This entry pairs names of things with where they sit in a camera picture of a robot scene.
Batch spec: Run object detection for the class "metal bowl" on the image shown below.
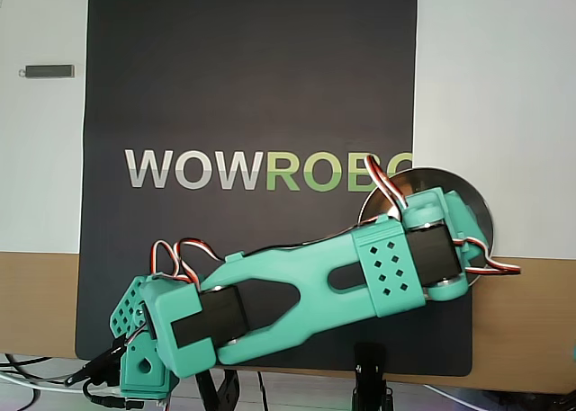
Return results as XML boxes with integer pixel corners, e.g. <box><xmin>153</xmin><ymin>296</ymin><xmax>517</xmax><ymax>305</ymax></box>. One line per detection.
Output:
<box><xmin>358</xmin><ymin>165</ymin><xmax>496</xmax><ymax>286</ymax></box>

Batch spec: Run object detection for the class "black mat with WOWROBO print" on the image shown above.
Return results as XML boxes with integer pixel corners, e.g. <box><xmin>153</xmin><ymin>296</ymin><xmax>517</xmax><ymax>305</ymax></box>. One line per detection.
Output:
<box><xmin>74</xmin><ymin>0</ymin><xmax>473</xmax><ymax>379</ymax></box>

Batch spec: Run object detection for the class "black table clamp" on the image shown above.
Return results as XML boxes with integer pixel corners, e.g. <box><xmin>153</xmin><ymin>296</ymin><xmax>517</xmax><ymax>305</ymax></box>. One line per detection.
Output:
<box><xmin>197</xmin><ymin>368</ymin><xmax>242</xmax><ymax>411</ymax></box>

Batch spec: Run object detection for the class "white paper sheet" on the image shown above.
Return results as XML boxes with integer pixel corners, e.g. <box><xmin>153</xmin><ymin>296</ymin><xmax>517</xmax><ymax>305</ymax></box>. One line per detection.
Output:
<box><xmin>0</xmin><ymin>0</ymin><xmax>576</xmax><ymax>262</ymax></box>

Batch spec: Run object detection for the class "grey USB stick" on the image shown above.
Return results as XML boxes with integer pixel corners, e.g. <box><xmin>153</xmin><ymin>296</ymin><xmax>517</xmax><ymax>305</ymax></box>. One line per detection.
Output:
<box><xmin>17</xmin><ymin>63</ymin><xmax>77</xmax><ymax>80</ymax></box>

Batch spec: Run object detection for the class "red white black servo wire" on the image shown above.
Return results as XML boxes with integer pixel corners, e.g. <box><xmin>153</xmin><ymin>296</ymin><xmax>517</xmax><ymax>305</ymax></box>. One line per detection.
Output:
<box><xmin>458</xmin><ymin>236</ymin><xmax>523</xmax><ymax>278</ymax></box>
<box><xmin>149</xmin><ymin>236</ymin><xmax>227</xmax><ymax>293</ymax></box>
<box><xmin>365</xmin><ymin>154</ymin><xmax>410</xmax><ymax>210</ymax></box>

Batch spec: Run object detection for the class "thin black hanging cable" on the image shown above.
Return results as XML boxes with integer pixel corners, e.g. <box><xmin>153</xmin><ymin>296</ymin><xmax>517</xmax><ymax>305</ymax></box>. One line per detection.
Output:
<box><xmin>256</xmin><ymin>370</ymin><xmax>271</xmax><ymax>411</ymax></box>

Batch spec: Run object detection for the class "white cable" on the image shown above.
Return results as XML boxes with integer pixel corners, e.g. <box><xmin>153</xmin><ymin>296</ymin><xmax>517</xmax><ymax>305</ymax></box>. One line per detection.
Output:
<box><xmin>0</xmin><ymin>371</ymin><xmax>86</xmax><ymax>392</ymax></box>

